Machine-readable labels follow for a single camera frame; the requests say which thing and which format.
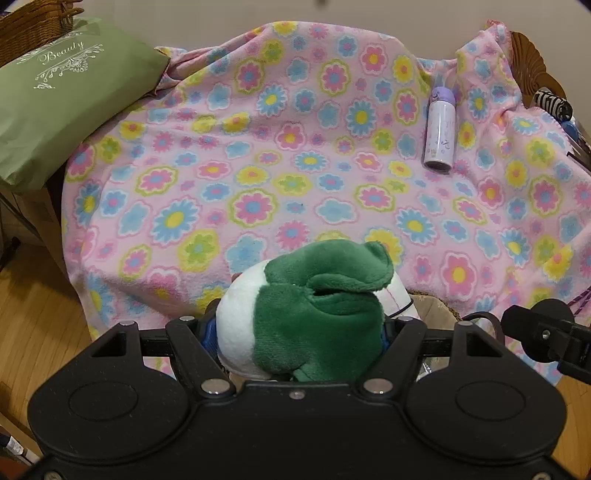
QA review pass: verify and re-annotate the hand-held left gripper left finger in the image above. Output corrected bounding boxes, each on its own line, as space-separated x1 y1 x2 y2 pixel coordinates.
90 299 236 398

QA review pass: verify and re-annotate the zebra striped item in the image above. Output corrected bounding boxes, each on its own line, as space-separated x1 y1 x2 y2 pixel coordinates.
533 90 573 118

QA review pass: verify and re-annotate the wooden side cabinet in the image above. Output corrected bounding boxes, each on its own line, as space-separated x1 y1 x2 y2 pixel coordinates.
0 185 70 278

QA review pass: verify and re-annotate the brown wicker fan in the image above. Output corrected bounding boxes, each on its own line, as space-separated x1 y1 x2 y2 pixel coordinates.
510 30 568 107

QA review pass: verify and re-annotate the purple and white bottle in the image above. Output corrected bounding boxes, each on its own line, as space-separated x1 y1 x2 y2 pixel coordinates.
422 86 458 172

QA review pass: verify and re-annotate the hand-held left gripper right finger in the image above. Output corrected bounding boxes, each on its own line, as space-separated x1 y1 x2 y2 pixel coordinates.
358 316 509 398

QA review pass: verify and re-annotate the white and green plush toy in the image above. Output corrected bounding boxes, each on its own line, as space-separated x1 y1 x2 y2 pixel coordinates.
216 240 395 383

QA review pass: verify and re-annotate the pink floral fleece blanket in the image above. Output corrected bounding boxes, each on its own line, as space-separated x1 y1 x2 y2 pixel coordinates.
60 18 591 388

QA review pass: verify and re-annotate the woven basket with fabric lining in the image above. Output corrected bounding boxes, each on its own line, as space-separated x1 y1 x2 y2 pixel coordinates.
406 291 508 384

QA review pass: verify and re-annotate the green printed cushion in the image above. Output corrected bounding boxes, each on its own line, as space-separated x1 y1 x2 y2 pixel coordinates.
0 16 169 195

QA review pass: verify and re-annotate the brown wicker basket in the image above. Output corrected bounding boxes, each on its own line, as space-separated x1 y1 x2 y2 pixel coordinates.
0 0 86 68

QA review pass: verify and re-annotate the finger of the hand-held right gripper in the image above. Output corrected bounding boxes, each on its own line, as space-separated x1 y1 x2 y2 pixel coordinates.
501 299 577 365

